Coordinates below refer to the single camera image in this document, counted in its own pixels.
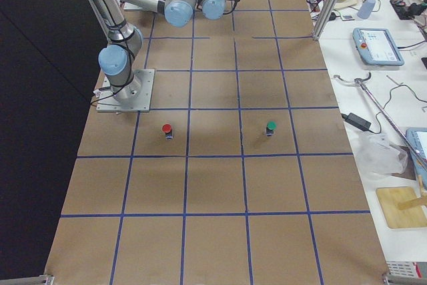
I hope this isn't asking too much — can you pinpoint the green push button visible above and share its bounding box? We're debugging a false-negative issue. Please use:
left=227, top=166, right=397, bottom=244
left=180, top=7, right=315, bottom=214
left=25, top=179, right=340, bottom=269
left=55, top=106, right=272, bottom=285
left=266, top=121, right=277, bottom=136

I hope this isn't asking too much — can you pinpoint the light blue plastic cup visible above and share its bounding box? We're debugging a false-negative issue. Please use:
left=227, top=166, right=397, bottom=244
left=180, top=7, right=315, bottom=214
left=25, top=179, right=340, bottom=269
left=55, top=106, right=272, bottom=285
left=356, top=0, right=376, bottom=20

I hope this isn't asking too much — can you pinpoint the metal reacher stick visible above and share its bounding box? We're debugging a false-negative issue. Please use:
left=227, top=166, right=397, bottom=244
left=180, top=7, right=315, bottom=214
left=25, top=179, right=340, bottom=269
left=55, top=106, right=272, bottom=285
left=333, top=72, right=426, bottom=169

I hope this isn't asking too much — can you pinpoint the black power adapter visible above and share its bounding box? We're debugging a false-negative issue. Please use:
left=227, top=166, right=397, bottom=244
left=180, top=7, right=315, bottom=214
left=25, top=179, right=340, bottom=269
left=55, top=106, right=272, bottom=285
left=344, top=113, right=371, bottom=131

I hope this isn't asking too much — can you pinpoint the clear plastic bag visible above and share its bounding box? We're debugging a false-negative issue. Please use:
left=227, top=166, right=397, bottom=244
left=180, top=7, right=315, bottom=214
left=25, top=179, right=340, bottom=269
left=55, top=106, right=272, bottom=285
left=350, top=132, right=408, bottom=179

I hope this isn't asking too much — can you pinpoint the wooden cutting board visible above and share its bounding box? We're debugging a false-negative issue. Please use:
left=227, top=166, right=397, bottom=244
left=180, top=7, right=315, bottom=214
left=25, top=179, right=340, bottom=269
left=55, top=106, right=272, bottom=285
left=376, top=187, right=426, bottom=229

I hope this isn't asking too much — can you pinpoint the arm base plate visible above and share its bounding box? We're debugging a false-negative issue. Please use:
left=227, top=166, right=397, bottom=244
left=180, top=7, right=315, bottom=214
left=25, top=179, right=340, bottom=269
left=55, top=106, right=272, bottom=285
left=96, top=69, right=155, bottom=113
left=123, top=0, right=158, bottom=12

